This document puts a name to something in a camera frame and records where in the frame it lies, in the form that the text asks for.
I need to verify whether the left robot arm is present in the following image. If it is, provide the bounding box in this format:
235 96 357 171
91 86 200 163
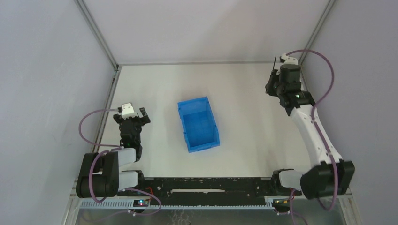
76 104 151 203

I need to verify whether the blue plastic bin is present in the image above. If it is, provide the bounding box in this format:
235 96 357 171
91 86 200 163
177 97 220 153

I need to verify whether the small circuit board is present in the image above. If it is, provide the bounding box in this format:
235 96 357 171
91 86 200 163
133 199 150 207

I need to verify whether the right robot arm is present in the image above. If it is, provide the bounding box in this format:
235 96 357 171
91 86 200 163
265 64 355 199

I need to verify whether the purple cable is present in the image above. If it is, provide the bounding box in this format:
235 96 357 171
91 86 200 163
274 49 339 225
78 108 162 217

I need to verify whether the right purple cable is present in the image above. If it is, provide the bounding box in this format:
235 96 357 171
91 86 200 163
274 49 339 225

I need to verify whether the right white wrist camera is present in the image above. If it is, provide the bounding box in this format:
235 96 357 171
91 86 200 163
279 53 299 65

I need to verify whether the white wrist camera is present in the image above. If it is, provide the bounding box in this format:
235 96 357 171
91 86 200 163
117 103 138 119
279 53 299 65

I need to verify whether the slotted cable duct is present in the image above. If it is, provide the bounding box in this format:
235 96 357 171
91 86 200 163
80 198 274 210

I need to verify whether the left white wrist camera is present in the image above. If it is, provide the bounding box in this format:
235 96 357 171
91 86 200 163
117 103 138 119

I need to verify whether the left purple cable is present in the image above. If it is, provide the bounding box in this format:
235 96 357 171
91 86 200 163
78 108 162 217

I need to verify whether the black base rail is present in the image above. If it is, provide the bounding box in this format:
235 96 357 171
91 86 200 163
136 177 291 204

